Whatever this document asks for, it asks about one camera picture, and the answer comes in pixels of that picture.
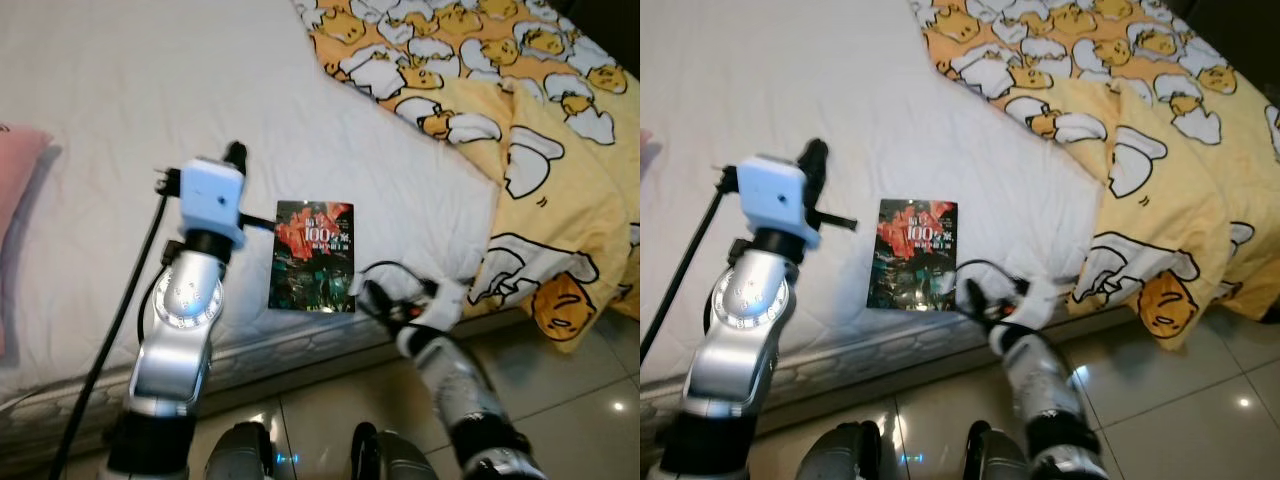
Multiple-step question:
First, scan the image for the dark book with red cover art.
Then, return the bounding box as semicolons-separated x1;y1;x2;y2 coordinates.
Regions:
866;198;959;311
268;200;357;313

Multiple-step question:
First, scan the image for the yellow cartoon print duvet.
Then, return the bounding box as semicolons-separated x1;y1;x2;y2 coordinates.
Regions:
290;0;641;353
908;0;1280;353

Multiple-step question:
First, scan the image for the white quilted mattress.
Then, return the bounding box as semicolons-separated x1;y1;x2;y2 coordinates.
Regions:
640;0;1141;451
0;0;531;473

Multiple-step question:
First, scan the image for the robot right leg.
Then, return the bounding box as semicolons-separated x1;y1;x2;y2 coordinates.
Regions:
965;420;1036;480
350;422;441;480

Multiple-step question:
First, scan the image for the robot leg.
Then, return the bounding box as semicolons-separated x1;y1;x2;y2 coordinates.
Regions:
205;420;276;480
795;420;886;480
965;420;1036;480
350;422;441;480

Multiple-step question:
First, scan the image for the robot left leg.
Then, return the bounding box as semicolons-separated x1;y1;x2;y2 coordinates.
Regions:
795;420;886;480
205;420;276;480

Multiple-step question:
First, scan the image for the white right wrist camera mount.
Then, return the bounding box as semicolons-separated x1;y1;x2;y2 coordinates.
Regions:
988;278;1063;351
395;280;469;358

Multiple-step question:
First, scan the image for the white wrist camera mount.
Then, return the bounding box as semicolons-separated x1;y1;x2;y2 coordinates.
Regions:
395;280;469;358
735;155;823;249
988;278;1063;351
178;157;248;249

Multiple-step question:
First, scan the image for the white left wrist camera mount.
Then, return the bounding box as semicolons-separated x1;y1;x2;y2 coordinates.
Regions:
178;157;248;249
735;155;823;249

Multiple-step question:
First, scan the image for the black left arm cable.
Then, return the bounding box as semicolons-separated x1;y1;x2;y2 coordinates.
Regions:
45;168;186;480
640;165;741;366

